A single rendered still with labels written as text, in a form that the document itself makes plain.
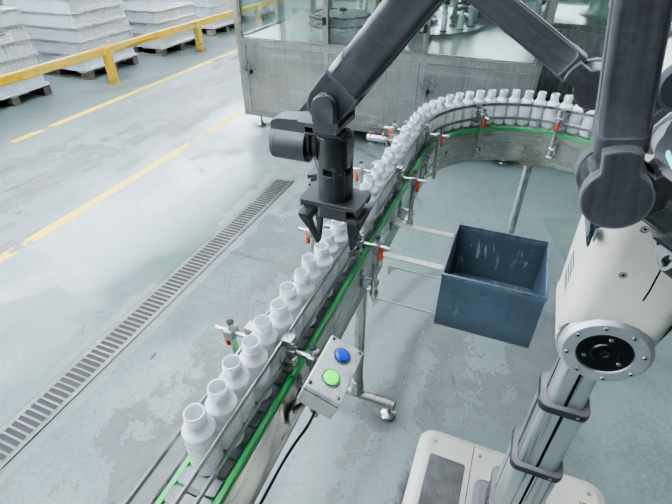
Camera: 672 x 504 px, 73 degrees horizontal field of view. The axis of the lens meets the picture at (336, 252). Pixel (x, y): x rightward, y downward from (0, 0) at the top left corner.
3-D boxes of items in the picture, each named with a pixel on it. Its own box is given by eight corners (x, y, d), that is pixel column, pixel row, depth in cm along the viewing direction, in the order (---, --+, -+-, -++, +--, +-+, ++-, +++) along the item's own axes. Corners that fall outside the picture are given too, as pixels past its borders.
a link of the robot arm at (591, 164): (694, 199, 52) (684, 179, 56) (624, 145, 51) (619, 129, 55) (623, 248, 58) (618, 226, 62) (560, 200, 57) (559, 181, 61)
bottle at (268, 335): (287, 370, 106) (282, 320, 96) (267, 386, 102) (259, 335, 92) (270, 356, 109) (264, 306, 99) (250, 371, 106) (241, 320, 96)
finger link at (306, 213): (337, 258, 76) (337, 210, 71) (299, 248, 78) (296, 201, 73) (351, 236, 81) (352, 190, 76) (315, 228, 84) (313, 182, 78)
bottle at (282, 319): (271, 364, 107) (264, 313, 97) (271, 345, 112) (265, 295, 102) (296, 362, 108) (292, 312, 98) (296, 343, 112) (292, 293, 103)
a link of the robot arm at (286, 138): (334, 96, 59) (356, 79, 66) (255, 87, 63) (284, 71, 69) (334, 179, 66) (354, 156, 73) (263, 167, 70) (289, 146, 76)
